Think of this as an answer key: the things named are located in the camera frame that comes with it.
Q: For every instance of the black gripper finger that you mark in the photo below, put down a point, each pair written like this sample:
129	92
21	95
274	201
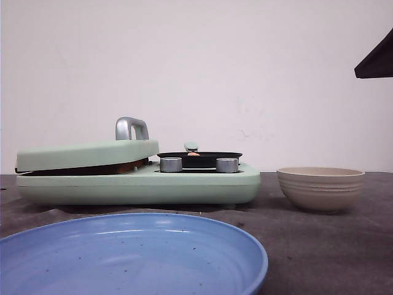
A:
378	63

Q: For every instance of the beige ribbed ceramic bowl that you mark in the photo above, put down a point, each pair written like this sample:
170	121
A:
321	188

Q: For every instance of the mint green sandwich maker lid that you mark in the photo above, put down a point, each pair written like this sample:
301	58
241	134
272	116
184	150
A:
132	143

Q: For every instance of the white bread slice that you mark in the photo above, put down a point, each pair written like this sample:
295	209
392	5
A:
114	169

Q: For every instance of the mint green breakfast maker base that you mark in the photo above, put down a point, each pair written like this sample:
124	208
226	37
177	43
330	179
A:
145	186

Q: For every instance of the silver right control knob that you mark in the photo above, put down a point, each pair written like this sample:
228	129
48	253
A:
227	165

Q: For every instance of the silver control knob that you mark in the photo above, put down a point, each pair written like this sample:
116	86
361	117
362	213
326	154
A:
171	164
227	165

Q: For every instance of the silver left control knob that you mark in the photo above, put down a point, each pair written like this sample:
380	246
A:
171	164

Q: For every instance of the blue round plate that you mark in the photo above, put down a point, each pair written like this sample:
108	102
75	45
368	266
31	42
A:
138	253

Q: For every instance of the black frying pan green handle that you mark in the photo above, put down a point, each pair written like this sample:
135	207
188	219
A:
204	159

